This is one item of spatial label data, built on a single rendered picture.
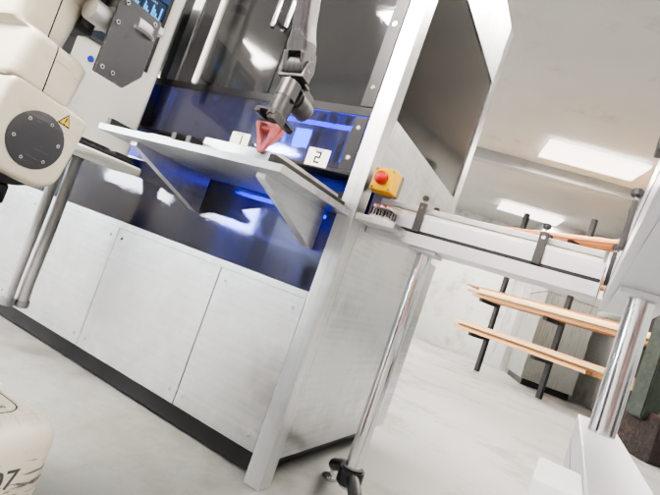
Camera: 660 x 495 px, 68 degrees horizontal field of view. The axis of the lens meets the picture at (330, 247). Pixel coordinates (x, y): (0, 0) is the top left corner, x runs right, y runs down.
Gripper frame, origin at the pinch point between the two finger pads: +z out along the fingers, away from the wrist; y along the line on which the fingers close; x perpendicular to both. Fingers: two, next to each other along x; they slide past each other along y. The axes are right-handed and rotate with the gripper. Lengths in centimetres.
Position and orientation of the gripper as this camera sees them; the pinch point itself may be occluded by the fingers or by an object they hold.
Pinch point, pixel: (260, 148)
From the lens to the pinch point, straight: 127.0
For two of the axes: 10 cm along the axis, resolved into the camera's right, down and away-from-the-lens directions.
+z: -3.8, 9.1, -1.8
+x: -8.4, -2.6, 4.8
